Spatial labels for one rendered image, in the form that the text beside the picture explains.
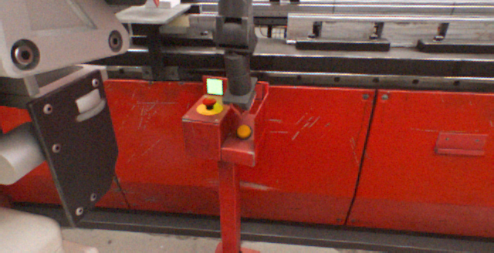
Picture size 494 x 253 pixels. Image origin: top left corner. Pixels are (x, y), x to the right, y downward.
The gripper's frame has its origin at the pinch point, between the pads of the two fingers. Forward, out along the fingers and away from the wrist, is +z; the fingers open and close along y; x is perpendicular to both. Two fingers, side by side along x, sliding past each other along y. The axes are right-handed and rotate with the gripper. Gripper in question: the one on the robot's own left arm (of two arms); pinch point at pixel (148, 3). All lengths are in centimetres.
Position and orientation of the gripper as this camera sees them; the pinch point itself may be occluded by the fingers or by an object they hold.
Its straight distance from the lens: 101.7
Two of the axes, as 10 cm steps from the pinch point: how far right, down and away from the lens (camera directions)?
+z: 0.4, 5.5, 8.3
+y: -9.9, -0.6, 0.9
